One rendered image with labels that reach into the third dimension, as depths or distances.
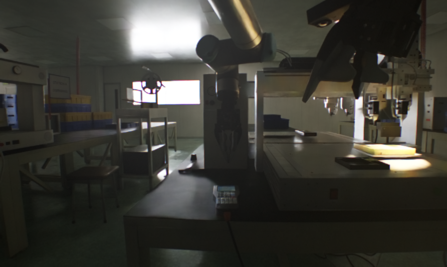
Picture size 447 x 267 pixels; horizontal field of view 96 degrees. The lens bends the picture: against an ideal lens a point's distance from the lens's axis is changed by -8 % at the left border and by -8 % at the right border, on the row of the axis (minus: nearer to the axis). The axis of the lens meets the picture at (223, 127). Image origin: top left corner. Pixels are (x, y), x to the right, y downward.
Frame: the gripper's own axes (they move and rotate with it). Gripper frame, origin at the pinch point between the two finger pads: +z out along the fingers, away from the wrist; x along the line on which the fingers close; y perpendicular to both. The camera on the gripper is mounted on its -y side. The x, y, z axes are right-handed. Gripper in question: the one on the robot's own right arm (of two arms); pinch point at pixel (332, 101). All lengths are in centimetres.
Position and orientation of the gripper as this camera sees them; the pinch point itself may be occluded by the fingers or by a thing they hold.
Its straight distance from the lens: 42.0
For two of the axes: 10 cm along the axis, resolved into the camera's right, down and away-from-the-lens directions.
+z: -1.7, 8.8, 4.5
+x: 8.5, -1.0, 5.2
